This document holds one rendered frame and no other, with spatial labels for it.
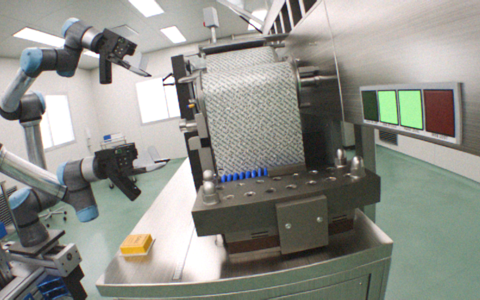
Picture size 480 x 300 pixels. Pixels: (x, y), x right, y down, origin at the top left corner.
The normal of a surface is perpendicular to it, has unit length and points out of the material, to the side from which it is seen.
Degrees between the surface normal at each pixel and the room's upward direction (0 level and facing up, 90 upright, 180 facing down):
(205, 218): 90
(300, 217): 90
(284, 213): 90
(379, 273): 90
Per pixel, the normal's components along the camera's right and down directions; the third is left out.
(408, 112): -0.99, 0.16
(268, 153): 0.03, 0.19
